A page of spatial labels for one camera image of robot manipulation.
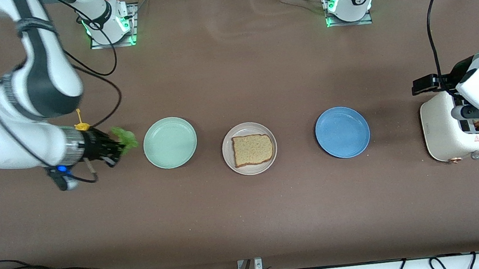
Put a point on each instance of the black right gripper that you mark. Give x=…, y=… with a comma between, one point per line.
x=95, y=145

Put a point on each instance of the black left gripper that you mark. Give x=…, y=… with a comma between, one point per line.
x=456, y=74

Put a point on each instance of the green lettuce leaf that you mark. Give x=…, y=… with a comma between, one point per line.
x=129, y=140

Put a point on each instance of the yellow mustard squeeze bottle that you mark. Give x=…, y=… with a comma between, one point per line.
x=81, y=126

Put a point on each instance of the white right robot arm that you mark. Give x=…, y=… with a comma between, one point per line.
x=19, y=137

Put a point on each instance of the light green plate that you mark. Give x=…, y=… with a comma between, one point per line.
x=170, y=142

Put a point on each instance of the blue plate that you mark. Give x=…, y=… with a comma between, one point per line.
x=342, y=132

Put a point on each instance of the beige plate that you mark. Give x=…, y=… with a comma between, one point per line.
x=245, y=128

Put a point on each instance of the white two-slot toaster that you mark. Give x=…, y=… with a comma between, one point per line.
x=442, y=129

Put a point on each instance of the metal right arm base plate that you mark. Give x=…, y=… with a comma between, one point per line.
x=133, y=24

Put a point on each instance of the metal table edge bracket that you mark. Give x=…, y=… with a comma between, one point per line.
x=259, y=265

